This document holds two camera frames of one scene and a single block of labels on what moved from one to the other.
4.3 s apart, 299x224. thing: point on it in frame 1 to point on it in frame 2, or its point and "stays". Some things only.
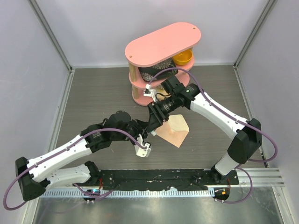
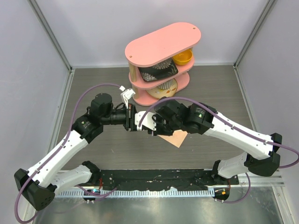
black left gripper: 139,126 to 130,118
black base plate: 150,179 stays
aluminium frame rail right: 249,40 stays
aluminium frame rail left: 40,16 stays
